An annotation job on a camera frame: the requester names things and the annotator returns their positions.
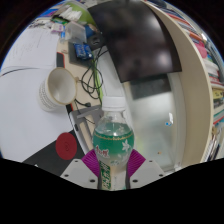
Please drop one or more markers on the clear plastic box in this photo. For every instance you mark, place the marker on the clear plastic box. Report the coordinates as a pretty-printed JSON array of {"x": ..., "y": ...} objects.
[{"x": 76, "y": 32}]

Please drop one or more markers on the white paper cup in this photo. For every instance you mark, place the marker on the white paper cup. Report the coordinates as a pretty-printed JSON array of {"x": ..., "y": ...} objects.
[{"x": 60, "y": 86}]

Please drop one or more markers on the black computer monitor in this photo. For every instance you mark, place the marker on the black computer monitor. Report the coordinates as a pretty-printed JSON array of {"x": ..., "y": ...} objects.
[{"x": 136, "y": 40}]

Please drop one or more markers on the small blue box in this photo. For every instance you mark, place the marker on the small blue box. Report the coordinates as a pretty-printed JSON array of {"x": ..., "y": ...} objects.
[{"x": 82, "y": 51}]

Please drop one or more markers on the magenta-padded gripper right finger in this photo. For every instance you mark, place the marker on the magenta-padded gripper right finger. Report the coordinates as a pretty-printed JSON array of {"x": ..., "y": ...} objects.
[{"x": 148, "y": 171}]

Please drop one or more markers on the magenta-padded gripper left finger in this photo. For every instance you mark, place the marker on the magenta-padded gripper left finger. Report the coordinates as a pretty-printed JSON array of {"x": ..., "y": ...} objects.
[{"x": 78, "y": 171}]

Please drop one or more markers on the white paper sheet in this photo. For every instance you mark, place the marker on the white paper sheet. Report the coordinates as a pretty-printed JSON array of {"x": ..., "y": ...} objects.
[{"x": 23, "y": 123}]

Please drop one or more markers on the black desk mat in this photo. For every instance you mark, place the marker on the black desk mat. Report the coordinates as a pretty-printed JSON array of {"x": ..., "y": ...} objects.
[{"x": 50, "y": 160}]

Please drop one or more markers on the flat round red coaster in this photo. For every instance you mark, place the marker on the flat round red coaster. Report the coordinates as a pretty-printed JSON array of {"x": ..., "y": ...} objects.
[{"x": 66, "y": 146}]

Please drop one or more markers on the green-label clear drink bottle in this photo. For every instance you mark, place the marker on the green-label clear drink bottle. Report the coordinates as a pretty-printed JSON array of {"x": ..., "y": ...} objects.
[{"x": 113, "y": 143}]

